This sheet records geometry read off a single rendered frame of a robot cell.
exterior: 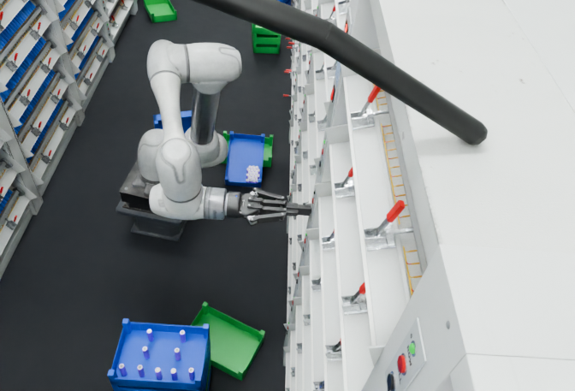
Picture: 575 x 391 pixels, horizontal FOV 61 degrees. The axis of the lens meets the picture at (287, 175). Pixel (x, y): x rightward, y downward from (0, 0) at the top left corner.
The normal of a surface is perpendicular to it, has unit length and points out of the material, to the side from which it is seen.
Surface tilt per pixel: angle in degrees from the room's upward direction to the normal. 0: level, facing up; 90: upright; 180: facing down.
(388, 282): 20
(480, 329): 0
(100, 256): 0
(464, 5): 0
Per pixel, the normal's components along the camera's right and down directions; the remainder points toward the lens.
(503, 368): 0.09, -0.70
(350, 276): -0.25, -0.68
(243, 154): 0.08, -0.38
